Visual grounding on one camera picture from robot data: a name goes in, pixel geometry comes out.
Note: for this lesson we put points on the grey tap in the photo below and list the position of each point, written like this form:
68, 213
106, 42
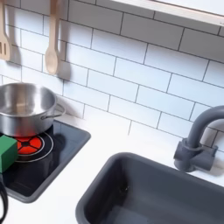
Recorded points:
198, 145

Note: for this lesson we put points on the wooden slotted spatula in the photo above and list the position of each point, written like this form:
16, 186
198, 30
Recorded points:
3, 43

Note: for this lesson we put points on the green block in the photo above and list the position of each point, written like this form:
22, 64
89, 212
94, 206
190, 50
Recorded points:
6, 153

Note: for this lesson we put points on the black stove top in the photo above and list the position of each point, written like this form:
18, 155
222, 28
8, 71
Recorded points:
55, 151

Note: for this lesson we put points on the wooden spoon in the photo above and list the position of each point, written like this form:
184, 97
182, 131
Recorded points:
52, 43

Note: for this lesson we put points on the grey sink basin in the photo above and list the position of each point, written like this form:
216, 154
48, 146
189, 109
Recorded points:
157, 192

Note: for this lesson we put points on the steel pot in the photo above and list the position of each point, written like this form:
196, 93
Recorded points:
26, 110

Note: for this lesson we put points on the white wall shelf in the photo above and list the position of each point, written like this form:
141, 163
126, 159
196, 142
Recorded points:
180, 7

